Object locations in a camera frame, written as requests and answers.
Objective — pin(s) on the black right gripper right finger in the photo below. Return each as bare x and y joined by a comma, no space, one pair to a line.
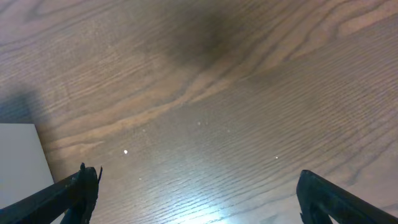
324,202

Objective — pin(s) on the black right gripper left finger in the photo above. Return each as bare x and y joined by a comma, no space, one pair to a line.
74,196

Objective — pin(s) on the white box pink inside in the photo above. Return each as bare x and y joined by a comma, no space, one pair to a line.
24,168

